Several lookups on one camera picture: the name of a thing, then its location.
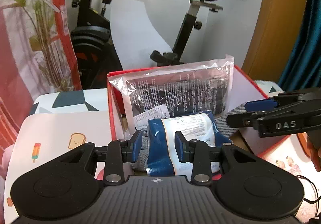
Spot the red strawberry print box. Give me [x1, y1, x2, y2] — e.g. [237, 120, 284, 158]
[107, 64, 299, 162]

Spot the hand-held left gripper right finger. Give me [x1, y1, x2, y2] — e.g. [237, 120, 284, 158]
[175, 131, 254, 185]

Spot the grey knit sock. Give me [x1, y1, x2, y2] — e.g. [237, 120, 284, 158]
[132, 138, 149, 172]
[215, 104, 251, 139]

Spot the wooden door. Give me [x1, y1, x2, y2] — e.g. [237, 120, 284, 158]
[241, 0, 314, 82]

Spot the red plant print backdrop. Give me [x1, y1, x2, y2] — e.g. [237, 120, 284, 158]
[0, 0, 83, 154]

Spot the clear bag of dark clothing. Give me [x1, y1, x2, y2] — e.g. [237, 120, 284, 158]
[107, 54, 235, 139]

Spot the printed tablecloth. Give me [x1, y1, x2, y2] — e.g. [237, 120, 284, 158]
[0, 80, 321, 224]

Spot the black cable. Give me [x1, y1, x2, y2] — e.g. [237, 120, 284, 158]
[295, 175, 321, 204]

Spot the person's right hand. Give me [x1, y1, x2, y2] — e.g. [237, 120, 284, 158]
[306, 133, 321, 172]

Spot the blue packet with white label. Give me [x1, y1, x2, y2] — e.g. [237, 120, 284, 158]
[146, 111, 232, 177]

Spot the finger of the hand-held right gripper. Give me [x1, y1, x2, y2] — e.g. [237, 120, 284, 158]
[245, 93, 282, 114]
[226, 111, 256, 128]

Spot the teal curtain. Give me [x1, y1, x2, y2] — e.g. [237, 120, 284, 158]
[277, 0, 321, 92]

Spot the white paper sheet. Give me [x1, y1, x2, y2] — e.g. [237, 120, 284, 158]
[110, 0, 176, 74]

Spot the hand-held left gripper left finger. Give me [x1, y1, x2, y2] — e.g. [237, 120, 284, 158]
[63, 131, 143, 185]

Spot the black exercise bike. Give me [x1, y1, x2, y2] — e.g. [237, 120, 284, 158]
[64, 0, 229, 89]

